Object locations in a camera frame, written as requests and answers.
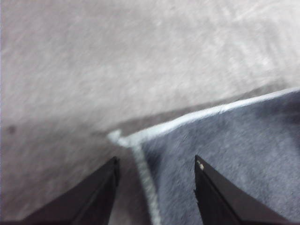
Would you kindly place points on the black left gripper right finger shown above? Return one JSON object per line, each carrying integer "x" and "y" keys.
{"x": 222, "y": 199}

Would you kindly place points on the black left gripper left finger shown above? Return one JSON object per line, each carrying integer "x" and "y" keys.
{"x": 89, "y": 199}

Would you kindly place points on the grey table cloth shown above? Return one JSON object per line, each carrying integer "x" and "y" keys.
{"x": 117, "y": 58}

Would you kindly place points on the purple towel with grey hem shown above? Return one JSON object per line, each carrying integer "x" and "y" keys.
{"x": 234, "y": 145}

